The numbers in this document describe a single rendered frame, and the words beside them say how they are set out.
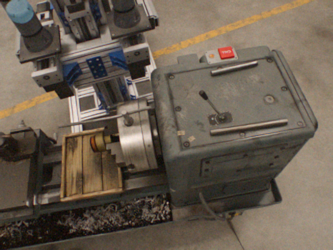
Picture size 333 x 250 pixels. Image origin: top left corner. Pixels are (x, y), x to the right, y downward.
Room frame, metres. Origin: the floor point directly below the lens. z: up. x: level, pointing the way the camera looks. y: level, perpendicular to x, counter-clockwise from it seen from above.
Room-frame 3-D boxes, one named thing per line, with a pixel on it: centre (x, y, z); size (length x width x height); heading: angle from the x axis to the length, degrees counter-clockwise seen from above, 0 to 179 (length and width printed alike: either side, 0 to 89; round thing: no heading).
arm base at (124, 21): (1.26, 0.13, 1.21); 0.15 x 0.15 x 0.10
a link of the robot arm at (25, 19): (1.20, 0.62, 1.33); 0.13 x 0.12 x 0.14; 29
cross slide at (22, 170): (0.57, 0.77, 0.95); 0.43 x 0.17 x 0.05; 2
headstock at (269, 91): (0.60, -0.26, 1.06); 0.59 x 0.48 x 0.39; 92
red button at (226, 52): (0.81, -0.30, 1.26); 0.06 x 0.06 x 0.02; 2
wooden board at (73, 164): (0.57, 0.40, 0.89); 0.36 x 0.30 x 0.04; 2
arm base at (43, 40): (1.19, 0.62, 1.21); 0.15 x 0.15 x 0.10
